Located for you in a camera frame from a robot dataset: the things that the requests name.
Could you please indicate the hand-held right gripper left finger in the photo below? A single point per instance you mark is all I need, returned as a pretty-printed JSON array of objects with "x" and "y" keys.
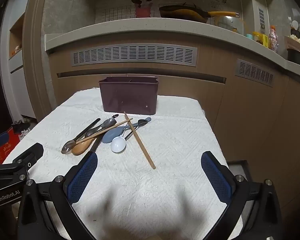
[{"x": 82, "y": 177}]

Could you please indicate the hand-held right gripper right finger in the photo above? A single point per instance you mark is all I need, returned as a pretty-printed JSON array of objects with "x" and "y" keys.
[{"x": 216, "y": 177}]

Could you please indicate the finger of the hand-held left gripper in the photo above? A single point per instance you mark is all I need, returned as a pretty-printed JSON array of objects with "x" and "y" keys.
[{"x": 27, "y": 157}]

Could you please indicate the round metal spoon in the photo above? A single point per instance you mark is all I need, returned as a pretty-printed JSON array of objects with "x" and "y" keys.
[{"x": 67, "y": 147}]

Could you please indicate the white plastic spoon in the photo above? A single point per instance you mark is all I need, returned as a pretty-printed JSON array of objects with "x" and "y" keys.
[{"x": 118, "y": 145}]

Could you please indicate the blue rice paddle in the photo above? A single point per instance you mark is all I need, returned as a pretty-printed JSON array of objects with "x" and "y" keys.
[{"x": 111, "y": 135}]

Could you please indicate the wooden chopstick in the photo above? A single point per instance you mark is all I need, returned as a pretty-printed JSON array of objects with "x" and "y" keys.
[
  {"x": 142, "y": 147},
  {"x": 107, "y": 129}
]

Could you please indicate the metal serving spoon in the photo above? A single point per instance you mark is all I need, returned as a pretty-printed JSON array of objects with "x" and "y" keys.
[{"x": 107, "y": 124}]

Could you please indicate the small metal spoon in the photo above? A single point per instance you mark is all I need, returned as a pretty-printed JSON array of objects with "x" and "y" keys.
[{"x": 142, "y": 122}]

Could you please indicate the purple plastic utensil holder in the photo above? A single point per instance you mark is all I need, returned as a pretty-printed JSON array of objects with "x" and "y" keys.
[{"x": 127, "y": 97}]

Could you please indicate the red box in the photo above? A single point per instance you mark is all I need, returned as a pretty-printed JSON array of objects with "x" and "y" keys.
[{"x": 5, "y": 152}]

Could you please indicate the white shoes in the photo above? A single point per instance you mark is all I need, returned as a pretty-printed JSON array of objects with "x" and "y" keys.
[{"x": 24, "y": 133}]

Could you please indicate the white textured towel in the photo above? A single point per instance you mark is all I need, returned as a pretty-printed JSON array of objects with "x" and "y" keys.
[{"x": 170, "y": 142}]

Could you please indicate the short grey vent grille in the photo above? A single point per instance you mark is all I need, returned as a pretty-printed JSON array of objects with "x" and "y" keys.
[{"x": 255, "y": 72}]

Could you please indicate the long grey vent grille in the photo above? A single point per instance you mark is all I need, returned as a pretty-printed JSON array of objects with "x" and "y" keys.
[{"x": 135, "y": 55}]

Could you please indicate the teal cup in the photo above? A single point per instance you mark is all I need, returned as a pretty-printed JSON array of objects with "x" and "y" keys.
[{"x": 249, "y": 37}]

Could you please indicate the black pot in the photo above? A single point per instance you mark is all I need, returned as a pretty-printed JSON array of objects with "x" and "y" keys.
[{"x": 298, "y": 58}]

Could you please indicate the yellow lid jar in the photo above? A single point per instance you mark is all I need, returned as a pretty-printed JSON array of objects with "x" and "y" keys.
[{"x": 258, "y": 38}]

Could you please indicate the glass pot lid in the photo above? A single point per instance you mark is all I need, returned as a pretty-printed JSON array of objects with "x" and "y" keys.
[{"x": 228, "y": 23}]

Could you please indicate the pink plastic basket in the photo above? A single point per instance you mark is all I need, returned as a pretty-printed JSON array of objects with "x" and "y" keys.
[{"x": 296, "y": 43}]

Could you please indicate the grey kitchen countertop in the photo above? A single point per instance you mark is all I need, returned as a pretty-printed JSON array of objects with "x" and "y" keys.
[{"x": 140, "y": 30}]

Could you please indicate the cartoon wall sticker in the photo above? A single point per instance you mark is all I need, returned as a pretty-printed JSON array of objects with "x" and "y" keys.
[{"x": 142, "y": 0}]

